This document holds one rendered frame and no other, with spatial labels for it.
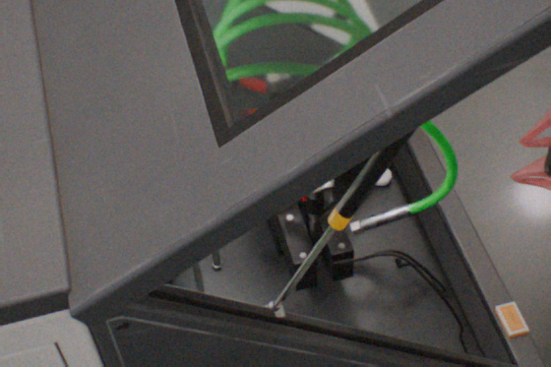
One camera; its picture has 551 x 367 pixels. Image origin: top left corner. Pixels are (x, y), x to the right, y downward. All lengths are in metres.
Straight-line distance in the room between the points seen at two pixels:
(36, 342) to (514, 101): 2.36
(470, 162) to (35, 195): 2.10
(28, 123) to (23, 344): 0.22
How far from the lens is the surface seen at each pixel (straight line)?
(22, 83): 0.99
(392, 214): 1.26
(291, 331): 0.98
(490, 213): 2.73
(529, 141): 1.13
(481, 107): 3.01
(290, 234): 1.44
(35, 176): 0.89
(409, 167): 1.64
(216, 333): 0.93
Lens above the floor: 2.16
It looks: 50 degrees down
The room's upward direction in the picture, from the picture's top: 5 degrees counter-clockwise
